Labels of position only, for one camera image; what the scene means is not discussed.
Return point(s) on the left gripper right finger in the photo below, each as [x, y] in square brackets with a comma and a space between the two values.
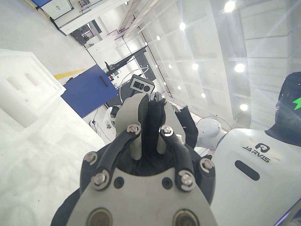
[171, 124]

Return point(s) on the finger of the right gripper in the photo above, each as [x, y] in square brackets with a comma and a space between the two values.
[187, 125]

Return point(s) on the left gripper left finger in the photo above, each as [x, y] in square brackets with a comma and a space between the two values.
[128, 116]

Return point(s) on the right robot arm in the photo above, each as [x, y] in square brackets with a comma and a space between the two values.
[208, 132]

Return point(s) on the robot body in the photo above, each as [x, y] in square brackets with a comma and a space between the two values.
[256, 177]

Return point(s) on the white foam tray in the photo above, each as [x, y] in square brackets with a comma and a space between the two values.
[25, 88]

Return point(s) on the white partition panel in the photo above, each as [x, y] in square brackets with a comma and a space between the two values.
[57, 6]

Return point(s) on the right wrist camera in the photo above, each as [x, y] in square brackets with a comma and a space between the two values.
[142, 85]

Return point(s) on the black metal frame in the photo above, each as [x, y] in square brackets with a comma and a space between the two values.
[127, 59]

